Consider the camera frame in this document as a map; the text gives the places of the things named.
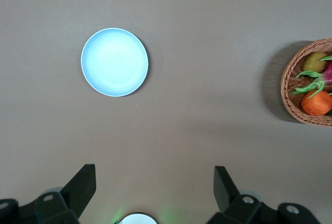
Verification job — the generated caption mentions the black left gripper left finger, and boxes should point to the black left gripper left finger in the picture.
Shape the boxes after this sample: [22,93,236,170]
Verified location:
[0,164,97,224]

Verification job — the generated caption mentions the pink dragon fruit green leaves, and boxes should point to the pink dragon fruit green leaves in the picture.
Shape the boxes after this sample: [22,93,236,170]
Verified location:
[288,54,332,99]

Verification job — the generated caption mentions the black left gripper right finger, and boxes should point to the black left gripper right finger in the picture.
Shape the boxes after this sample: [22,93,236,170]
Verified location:
[207,165,322,224]

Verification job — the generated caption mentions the orange tangerine fruit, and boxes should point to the orange tangerine fruit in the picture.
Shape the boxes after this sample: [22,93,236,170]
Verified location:
[300,90,332,117]

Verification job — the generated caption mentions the brown woven wicker basket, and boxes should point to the brown woven wicker basket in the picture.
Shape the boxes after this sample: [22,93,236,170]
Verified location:
[280,38,332,127]

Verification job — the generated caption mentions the brown-green kiwi fruit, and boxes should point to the brown-green kiwi fruit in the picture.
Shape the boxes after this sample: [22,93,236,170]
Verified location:
[302,51,328,74]

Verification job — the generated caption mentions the light blue round plate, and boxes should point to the light blue round plate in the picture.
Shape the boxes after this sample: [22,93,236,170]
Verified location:
[80,27,149,97]

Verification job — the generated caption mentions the brown table cloth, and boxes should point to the brown table cloth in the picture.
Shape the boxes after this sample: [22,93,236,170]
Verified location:
[0,0,332,224]

